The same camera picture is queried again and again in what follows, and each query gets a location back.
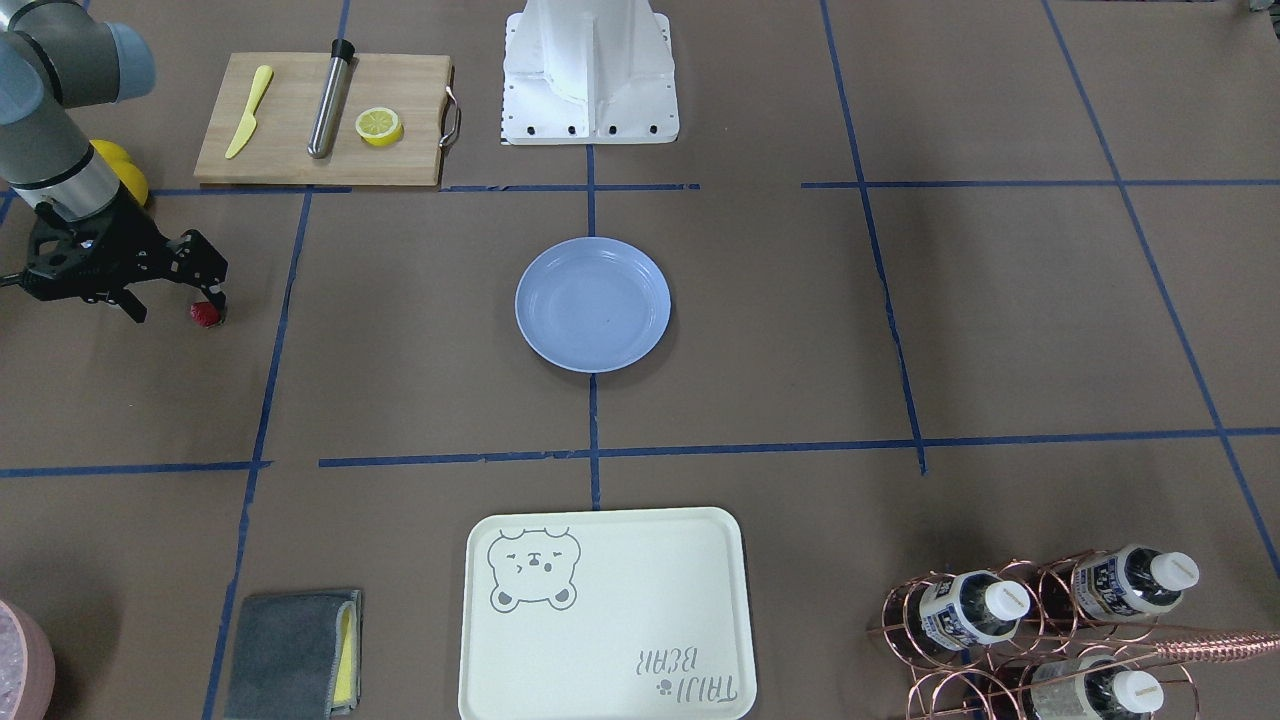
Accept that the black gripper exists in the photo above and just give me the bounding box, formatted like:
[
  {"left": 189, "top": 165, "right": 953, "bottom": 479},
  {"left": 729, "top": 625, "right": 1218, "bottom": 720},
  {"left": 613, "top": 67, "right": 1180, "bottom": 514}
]
[{"left": 20, "top": 195, "right": 228, "bottom": 324}]

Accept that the red strawberry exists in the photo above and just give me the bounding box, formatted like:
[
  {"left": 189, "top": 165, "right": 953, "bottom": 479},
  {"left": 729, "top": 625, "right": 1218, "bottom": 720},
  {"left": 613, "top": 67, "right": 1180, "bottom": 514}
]
[{"left": 189, "top": 301, "right": 225, "bottom": 328}]

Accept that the blue plastic plate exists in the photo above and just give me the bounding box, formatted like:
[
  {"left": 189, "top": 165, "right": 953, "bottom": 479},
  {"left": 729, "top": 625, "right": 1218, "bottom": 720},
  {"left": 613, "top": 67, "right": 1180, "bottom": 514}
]
[{"left": 515, "top": 236, "right": 675, "bottom": 374}]

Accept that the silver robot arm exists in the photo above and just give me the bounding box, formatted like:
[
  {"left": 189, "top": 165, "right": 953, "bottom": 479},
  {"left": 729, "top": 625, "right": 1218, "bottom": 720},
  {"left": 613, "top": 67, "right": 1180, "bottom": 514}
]
[{"left": 1, "top": 1, "right": 228, "bottom": 327}]

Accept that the round yellow lemon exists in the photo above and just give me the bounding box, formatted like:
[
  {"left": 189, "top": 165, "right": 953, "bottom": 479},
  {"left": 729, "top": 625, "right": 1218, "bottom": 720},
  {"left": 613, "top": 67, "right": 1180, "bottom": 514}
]
[{"left": 91, "top": 138, "right": 151, "bottom": 208}]

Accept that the yellow plastic knife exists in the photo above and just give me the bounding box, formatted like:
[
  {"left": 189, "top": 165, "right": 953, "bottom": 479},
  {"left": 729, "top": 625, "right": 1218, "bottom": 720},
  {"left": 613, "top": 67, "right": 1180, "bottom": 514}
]
[{"left": 223, "top": 64, "right": 274, "bottom": 160}]

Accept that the bamboo cutting board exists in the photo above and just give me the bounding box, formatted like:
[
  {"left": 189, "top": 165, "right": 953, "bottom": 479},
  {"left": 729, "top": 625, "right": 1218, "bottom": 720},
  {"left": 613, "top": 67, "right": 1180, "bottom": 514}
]
[{"left": 193, "top": 53, "right": 454, "bottom": 188}]

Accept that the steel muddler black tip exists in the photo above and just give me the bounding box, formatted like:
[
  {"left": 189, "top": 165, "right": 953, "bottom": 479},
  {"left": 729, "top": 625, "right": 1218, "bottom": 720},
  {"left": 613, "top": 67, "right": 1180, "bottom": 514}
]
[{"left": 306, "top": 38, "right": 355, "bottom": 159}]

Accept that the half lemon slice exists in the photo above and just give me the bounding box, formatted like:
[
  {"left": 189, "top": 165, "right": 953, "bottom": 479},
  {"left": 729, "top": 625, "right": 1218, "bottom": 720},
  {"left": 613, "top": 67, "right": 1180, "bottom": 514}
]
[{"left": 355, "top": 106, "right": 404, "bottom": 147}]

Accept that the grey folded cloth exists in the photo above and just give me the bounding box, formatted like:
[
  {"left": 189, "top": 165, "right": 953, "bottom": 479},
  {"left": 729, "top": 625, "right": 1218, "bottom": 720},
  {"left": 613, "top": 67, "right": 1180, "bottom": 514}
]
[{"left": 223, "top": 588, "right": 364, "bottom": 719}]

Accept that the yellow sponge cloth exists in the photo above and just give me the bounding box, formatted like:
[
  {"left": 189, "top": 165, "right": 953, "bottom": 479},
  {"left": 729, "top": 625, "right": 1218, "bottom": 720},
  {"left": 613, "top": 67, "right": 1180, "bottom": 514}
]
[{"left": 330, "top": 602, "right": 358, "bottom": 714}]

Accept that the cream bear tray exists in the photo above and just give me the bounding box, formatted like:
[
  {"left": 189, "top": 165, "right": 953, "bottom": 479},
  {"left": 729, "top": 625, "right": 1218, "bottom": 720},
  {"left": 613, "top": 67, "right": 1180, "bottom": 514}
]
[{"left": 458, "top": 507, "right": 758, "bottom": 719}]

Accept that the bottle white cap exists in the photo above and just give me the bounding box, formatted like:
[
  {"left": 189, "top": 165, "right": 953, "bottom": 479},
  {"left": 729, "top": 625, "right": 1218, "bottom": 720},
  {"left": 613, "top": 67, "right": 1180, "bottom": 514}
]
[
  {"left": 1065, "top": 544, "right": 1201, "bottom": 616},
  {"left": 1021, "top": 656, "right": 1166, "bottom": 720},
  {"left": 897, "top": 570, "right": 1033, "bottom": 656}
]

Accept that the lower bottle white cap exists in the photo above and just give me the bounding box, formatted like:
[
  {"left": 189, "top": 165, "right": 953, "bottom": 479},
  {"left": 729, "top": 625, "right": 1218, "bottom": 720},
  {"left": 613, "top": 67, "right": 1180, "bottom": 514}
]
[{"left": 1021, "top": 656, "right": 1166, "bottom": 720}]

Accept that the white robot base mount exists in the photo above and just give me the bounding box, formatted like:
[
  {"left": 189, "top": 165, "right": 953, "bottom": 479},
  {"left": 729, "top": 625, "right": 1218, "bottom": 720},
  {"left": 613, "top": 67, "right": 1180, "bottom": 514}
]
[{"left": 500, "top": 1, "right": 681, "bottom": 146}]

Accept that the copper wire bottle rack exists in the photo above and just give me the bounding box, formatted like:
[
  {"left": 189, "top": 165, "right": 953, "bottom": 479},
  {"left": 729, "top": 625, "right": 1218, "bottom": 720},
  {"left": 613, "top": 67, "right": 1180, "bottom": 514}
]
[{"left": 865, "top": 571, "right": 1277, "bottom": 719}]

